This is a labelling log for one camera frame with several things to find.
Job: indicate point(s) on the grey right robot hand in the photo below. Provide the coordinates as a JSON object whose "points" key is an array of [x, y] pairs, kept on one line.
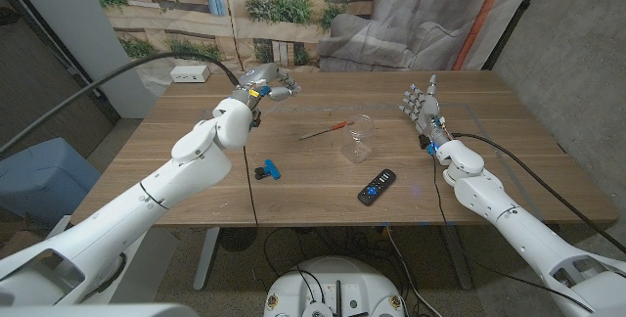
{"points": [[429, 111]]}

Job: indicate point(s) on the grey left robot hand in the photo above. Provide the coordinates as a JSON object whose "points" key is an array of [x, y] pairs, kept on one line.
{"points": [[266, 82]]}

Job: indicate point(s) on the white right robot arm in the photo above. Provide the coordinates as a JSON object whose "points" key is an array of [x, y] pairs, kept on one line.
{"points": [[518, 231]]}

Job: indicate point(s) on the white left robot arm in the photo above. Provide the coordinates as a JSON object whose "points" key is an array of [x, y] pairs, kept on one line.
{"points": [[147, 199]]}

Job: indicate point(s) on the clear plastic beaker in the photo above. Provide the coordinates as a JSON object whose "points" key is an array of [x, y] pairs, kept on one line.
{"points": [[358, 150]]}

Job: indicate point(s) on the black TV remote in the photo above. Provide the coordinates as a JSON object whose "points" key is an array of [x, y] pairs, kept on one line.
{"points": [[376, 187]]}

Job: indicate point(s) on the grey tape strip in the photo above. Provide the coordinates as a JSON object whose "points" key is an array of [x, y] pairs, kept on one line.
{"points": [[481, 121], [201, 115]]}

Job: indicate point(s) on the white power strip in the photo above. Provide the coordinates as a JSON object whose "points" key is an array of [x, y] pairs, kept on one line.
{"points": [[190, 74]]}

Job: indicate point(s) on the printed fabric backdrop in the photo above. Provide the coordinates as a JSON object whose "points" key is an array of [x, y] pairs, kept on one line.
{"points": [[342, 38]]}

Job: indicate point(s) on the blue and black binder clip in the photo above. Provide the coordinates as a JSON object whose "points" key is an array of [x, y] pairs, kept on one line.
{"points": [[272, 170]]}

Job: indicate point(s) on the black backdrop stand pole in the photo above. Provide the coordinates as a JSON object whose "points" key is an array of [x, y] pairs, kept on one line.
{"points": [[517, 13]]}

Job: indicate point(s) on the white table leg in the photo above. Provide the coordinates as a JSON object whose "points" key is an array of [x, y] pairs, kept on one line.
{"points": [[460, 263], [205, 263]]}

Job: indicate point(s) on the black round floor fan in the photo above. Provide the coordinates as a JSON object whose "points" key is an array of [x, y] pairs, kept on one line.
{"points": [[237, 238]]}

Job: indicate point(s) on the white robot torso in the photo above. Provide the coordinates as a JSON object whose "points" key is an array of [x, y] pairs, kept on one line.
{"points": [[337, 278]]}

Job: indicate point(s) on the white pillar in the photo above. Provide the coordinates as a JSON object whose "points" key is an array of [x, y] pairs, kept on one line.
{"points": [[83, 23]]}

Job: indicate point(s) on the blue-grey storage bin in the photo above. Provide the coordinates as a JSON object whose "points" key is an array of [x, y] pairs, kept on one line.
{"points": [[44, 180]]}

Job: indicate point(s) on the white base with blue panels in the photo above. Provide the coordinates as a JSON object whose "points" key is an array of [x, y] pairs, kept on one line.
{"points": [[58, 226]]}

